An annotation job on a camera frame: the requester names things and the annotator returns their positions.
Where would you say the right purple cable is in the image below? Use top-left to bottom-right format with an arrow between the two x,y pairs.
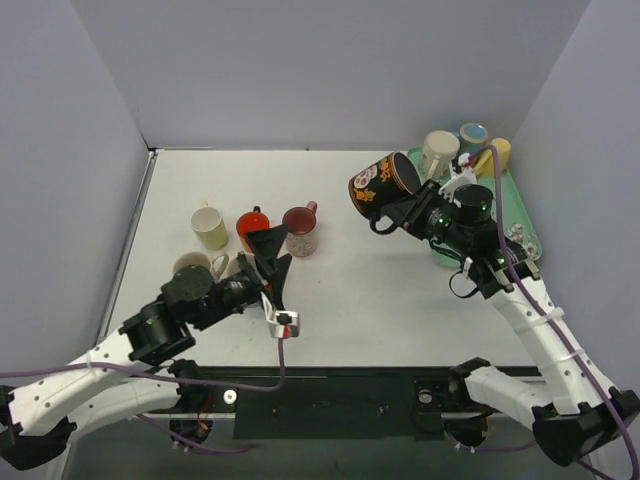
447,143 -> 636,480

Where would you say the black mug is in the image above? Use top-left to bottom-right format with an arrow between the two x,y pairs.
348,151 -> 421,235

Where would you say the blue teal mug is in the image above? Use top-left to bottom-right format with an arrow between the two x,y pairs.
450,122 -> 488,156

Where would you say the green serving tray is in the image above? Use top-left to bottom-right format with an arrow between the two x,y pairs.
407,147 -> 543,270

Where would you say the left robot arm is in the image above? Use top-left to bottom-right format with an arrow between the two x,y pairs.
1,225 -> 300,471

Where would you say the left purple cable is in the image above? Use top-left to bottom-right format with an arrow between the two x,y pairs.
0,294 -> 287,455

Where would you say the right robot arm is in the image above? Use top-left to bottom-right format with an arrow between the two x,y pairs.
382,181 -> 639,466

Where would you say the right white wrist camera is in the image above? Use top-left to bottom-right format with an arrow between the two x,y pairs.
439,153 -> 477,202

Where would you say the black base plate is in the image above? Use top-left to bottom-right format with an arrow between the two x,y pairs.
145,365 -> 506,442

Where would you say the pink patterned mug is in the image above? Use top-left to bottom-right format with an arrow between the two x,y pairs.
282,201 -> 318,258

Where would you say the cream floral mug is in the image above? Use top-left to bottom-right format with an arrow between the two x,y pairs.
172,252 -> 229,282

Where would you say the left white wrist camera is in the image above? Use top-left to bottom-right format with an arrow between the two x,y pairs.
261,293 -> 300,340

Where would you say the orange mug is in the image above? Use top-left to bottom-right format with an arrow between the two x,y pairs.
236,206 -> 270,253

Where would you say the purple cable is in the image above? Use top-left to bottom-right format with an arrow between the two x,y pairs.
0,294 -> 287,455
447,143 -> 636,480

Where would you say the beige mug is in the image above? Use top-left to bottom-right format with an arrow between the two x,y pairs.
418,130 -> 460,180

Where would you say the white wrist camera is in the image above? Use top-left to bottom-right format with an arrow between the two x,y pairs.
439,153 -> 477,202
261,293 -> 300,340

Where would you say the pale yellow mug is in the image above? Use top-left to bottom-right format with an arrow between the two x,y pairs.
190,202 -> 228,250

